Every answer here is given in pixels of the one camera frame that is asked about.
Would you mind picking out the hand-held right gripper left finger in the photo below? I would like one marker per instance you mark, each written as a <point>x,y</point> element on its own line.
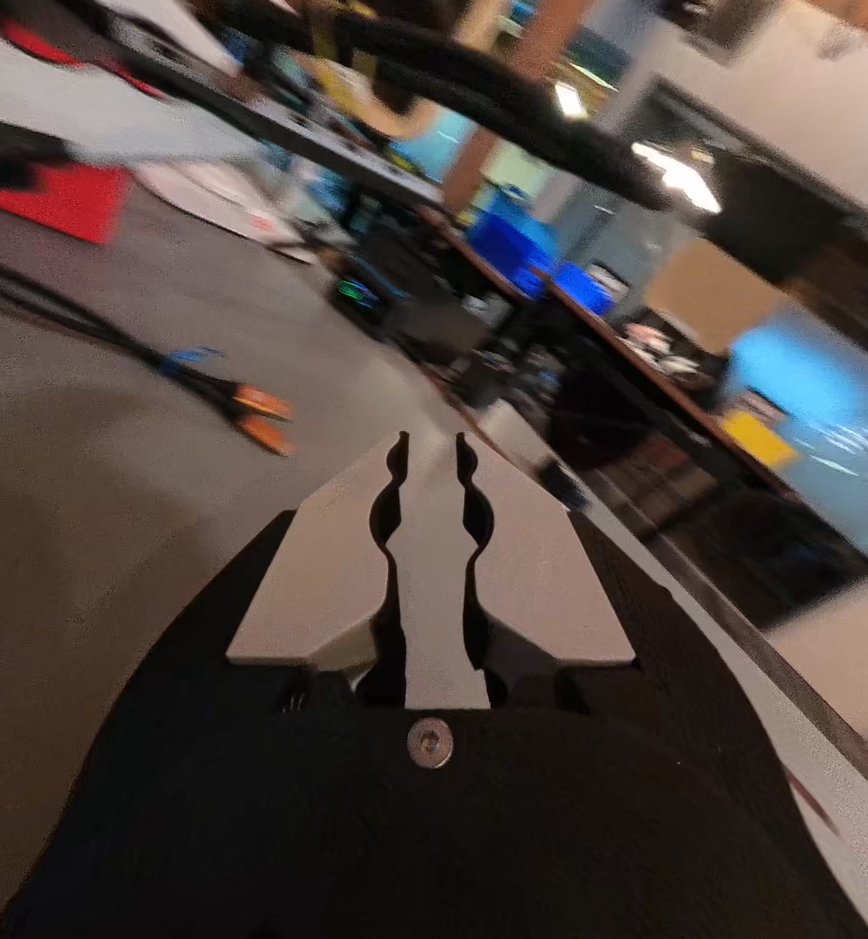
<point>316,587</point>

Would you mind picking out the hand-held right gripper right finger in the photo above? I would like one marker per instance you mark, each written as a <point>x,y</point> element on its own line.
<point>544,587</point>

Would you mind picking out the clear plastic storage bin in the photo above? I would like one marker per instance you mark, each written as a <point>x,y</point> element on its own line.
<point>111,117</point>

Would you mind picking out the wood-edged desk with black legs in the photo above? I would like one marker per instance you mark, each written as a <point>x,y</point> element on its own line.
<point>624,346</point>

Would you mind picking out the yellow plastic bin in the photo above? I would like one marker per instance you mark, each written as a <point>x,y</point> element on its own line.
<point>756,439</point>

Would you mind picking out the black power station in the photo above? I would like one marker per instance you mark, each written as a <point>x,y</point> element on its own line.
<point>364,293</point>

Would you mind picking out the glass partition window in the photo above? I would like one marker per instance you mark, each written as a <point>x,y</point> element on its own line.
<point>808,381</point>

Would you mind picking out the beige rounded panel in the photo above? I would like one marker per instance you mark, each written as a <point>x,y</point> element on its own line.
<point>705,293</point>

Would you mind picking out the stack of blue bins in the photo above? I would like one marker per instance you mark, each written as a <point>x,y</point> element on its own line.
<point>507,242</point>

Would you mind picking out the white mirror stand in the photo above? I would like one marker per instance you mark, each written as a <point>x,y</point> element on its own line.
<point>206,198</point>

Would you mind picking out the red plastic bin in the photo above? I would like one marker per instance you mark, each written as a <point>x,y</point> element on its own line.
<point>52,205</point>

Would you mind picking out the wooden post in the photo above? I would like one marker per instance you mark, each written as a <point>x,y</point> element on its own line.
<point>470,169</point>

